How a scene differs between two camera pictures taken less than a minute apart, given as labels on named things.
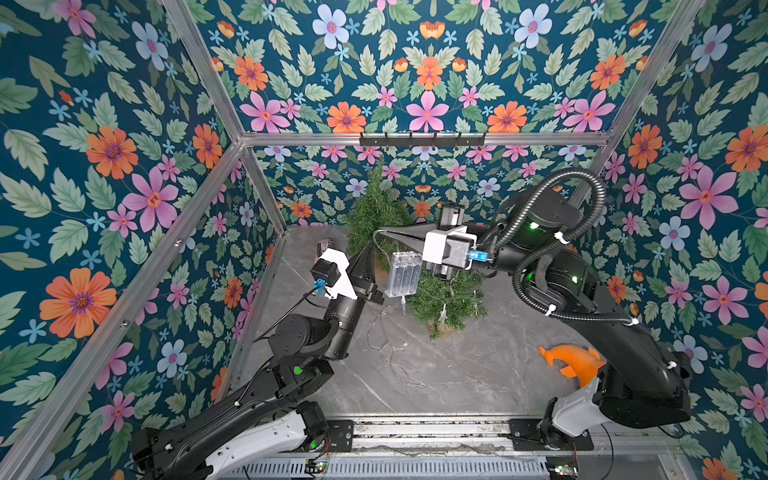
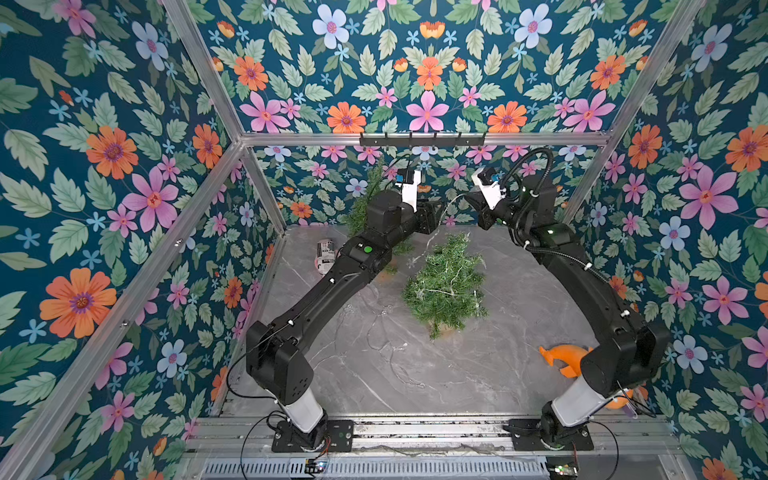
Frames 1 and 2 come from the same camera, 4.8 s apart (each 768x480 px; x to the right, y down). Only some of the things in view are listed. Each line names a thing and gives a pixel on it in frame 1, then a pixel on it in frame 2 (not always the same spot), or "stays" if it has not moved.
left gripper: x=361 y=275 to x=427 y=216
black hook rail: x=422 y=142 stays
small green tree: x=447 y=305 stays
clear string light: x=404 y=276 to x=432 y=244
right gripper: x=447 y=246 to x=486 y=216
